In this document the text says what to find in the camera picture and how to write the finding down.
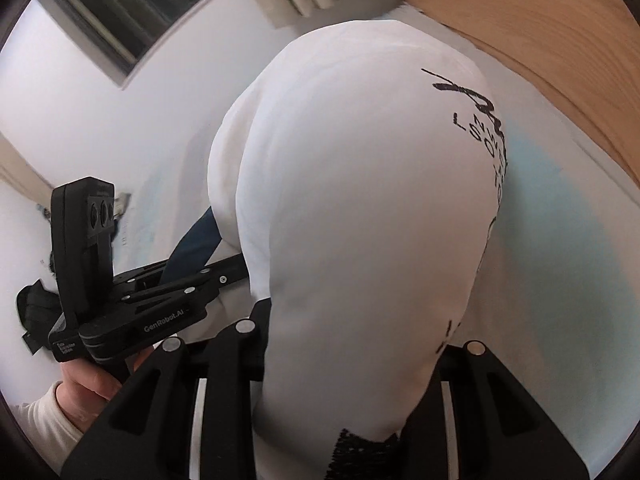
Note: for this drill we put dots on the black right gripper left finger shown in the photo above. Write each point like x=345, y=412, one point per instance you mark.
x=187, y=413

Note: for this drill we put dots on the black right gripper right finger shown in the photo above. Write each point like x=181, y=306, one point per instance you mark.
x=475, y=421

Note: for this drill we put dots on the white and blue hoodie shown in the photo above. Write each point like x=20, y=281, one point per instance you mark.
x=359, y=176

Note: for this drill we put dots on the white sleeve forearm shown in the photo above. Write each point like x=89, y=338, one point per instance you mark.
x=47, y=428

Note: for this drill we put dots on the left hand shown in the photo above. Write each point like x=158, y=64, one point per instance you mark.
x=84, y=391

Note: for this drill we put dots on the striped bed sheet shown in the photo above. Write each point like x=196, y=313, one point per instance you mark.
x=557, y=299

